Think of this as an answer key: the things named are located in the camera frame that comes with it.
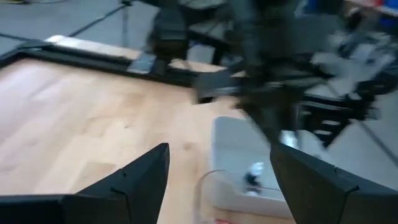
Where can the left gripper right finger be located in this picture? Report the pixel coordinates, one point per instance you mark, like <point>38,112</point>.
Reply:
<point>311,193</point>

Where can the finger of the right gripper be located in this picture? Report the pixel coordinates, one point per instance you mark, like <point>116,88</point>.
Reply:
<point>281,118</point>
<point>261,118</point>

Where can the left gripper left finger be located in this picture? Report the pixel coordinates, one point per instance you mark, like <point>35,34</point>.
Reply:
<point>133,196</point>

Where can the small black white bottle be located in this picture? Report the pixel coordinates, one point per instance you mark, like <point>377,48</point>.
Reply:
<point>253,180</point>

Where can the white plastic bin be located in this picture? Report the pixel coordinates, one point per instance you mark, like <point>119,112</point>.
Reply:
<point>236,146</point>

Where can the clear plastic bag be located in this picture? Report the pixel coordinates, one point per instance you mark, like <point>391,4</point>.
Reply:
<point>202,202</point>

